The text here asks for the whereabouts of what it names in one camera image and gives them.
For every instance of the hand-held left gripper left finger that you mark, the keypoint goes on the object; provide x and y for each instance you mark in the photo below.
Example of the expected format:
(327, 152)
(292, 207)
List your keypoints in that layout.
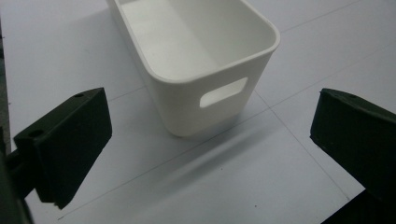
(71, 140)

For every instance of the white plastic storage bin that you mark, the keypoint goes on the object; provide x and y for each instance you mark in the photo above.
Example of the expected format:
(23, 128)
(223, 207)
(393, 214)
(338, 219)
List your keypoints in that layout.
(186, 109)

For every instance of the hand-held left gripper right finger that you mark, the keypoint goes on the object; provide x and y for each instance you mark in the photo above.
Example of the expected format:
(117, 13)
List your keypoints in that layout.
(358, 140)

